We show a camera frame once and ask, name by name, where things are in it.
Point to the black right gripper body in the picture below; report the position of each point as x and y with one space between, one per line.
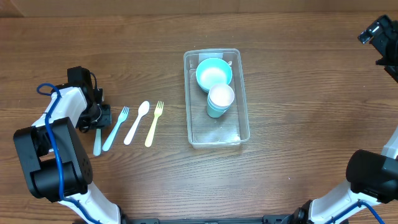
387 41

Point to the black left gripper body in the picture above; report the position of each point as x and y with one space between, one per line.
94 114

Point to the blue plastic fork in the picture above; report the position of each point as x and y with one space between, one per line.
121 118

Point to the green plastic fork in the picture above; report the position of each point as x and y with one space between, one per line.
97 143

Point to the white plastic spoon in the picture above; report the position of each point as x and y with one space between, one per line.
142 111

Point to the yellow plastic fork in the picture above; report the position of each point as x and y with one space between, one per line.
157 113

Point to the green plastic bowl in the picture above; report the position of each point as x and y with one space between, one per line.
203 87

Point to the green plastic cup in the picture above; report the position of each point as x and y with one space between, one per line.
215 112

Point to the blue plastic bowl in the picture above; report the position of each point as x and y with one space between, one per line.
213 71

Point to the pink plastic cup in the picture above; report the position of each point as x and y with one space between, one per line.
221 96

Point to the blue plastic cup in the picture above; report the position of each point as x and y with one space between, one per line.
209 102

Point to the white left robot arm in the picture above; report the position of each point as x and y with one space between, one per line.
53 159

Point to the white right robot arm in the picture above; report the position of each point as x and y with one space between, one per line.
371 179

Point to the clear plastic container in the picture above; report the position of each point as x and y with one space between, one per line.
232 128

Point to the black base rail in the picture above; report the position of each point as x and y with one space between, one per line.
266 219

